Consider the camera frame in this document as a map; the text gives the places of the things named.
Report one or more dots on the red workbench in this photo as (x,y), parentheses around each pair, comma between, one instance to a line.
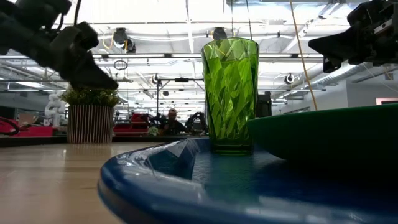
(34,131)

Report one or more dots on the black box monitor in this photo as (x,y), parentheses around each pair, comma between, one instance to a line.
(263,105)

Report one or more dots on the white robot figure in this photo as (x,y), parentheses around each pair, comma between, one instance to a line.
(55,109)

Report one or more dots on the red cart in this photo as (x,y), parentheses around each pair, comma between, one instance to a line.
(133,124)

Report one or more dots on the black metal stand frame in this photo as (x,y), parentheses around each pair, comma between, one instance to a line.
(157,99)

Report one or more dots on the long ceiling light strip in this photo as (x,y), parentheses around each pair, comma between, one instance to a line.
(136,56)

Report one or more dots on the blue plastic tray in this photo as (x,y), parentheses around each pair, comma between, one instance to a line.
(217,186)

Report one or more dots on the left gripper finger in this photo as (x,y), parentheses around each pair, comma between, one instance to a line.
(87,77)

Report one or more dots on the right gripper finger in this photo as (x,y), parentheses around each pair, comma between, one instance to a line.
(329,64)
(337,46)

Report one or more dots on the wall-mounted screen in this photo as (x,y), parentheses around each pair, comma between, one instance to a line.
(387,102)

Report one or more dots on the person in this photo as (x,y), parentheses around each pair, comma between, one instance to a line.
(172,124)

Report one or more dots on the black background robot arm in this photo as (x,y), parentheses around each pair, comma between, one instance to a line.
(197,121)

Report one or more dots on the black aluminium table frame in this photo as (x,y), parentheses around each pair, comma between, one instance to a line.
(40,140)

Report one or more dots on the silver air duct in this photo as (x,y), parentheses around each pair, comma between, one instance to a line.
(348,73)

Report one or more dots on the brown cardboard box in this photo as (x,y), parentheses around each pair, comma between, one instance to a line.
(26,119)

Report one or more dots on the green round plate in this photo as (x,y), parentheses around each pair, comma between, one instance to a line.
(326,133)

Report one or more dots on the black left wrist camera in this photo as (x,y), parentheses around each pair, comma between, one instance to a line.
(84,34)

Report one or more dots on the potted plant in striped pot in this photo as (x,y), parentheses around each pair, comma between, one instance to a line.
(90,124)

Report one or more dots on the green faceted plastic cup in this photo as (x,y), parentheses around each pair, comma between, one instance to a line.
(230,93)

